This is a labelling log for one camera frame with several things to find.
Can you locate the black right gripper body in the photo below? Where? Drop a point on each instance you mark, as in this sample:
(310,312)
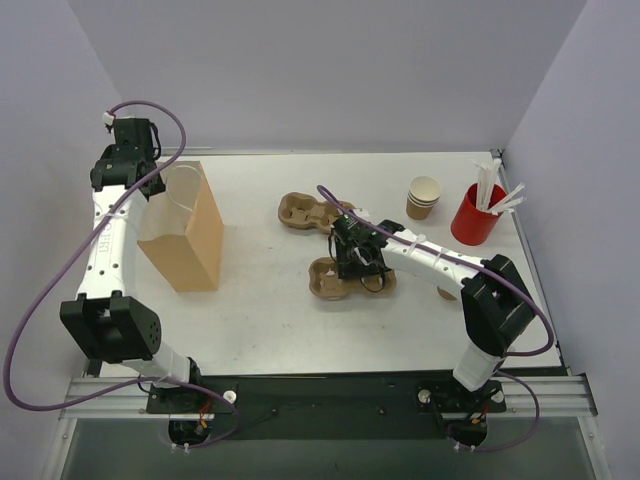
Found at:
(347,257)

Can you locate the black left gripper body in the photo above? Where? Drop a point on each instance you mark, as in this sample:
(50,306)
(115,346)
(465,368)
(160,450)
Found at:
(132,128)

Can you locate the pulp cup carrier tray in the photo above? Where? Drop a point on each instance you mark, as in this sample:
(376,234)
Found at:
(325,283)

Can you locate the brown paper takeout bag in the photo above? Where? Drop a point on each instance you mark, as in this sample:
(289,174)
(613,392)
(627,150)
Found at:
(182,230)

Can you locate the kraft paper coffee cup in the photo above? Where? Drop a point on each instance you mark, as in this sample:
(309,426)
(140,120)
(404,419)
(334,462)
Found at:
(446,295)

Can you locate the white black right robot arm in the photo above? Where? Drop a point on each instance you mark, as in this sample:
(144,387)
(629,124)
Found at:
(494,316)

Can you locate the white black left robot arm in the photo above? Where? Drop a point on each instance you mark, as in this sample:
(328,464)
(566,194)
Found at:
(106,319)

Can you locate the lower pulp cup carrier stack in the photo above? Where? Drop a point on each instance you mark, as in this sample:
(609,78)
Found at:
(302,211)

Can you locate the stacked kraft paper cups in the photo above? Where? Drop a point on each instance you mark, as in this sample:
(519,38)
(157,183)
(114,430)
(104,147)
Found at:
(423,194)

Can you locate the red cylindrical straw holder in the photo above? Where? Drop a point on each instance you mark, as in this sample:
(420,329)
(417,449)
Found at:
(471,226)

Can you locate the white wrapped straws bundle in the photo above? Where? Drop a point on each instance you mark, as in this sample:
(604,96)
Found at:
(486,182)

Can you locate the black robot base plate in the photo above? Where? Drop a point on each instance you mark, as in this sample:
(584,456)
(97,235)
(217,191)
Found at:
(326,423)

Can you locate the aluminium front frame rail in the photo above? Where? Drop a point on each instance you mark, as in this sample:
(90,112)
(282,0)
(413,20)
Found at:
(418,392)

